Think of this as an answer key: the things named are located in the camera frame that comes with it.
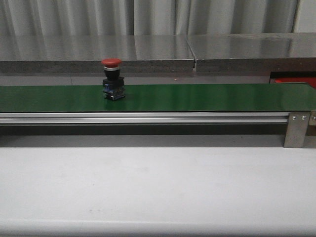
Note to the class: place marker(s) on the red mushroom push button switch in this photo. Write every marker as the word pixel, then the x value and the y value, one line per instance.
pixel 113 83

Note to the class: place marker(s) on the green conveyor belt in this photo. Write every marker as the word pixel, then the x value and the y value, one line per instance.
pixel 276 97

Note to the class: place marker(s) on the grey stone counter left slab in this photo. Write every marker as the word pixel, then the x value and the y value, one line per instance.
pixel 82 55

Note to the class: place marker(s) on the steel conveyor end plate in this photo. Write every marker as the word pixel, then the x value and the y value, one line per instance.
pixel 311 130

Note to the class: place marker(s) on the red plastic tray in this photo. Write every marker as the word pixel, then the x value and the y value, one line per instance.
pixel 311 81

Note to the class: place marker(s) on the grey pleated curtain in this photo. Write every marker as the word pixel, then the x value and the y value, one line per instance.
pixel 145 17

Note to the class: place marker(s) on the aluminium conveyor side rail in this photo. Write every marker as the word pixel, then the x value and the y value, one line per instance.
pixel 141 118

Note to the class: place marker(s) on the steel conveyor support bracket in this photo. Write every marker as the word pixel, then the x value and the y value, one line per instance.
pixel 296 129

